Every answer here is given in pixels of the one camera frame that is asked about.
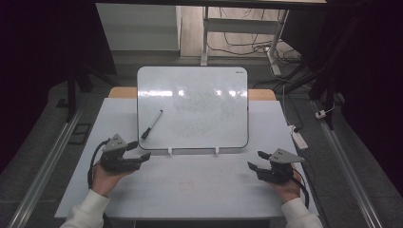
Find person's right hand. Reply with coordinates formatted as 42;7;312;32
268;163;304;204

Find white power strip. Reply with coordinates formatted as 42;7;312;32
287;124;309;151

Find aluminium floor rail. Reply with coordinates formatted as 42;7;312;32
311;100;385;228
7;94;90;228

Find person's left hand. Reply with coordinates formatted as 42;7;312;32
90;160;136;199

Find wooden table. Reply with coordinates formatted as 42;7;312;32
107;86;278;102

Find black floor plate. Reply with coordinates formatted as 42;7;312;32
67;122;93;146

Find white whiteboard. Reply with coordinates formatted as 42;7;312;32
136;66;250;151

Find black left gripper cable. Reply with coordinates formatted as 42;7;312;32
86;138;111;190

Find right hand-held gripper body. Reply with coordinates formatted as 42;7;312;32
257;147;306;185

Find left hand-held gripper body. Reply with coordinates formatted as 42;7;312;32
100;133;143;174

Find black floor cables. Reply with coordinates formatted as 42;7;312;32
207;7;302;66

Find black metal stand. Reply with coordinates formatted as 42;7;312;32
275;15;364;131
56;61;119;124

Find white metal desk frame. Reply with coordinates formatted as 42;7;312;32
200;6;291;77

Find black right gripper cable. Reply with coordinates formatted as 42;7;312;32
291;169;311;210

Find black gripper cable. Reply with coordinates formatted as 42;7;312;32
86;138;111;190
291;169;311;210

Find black whiteboard marker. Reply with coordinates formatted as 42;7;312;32
141;109;164;141

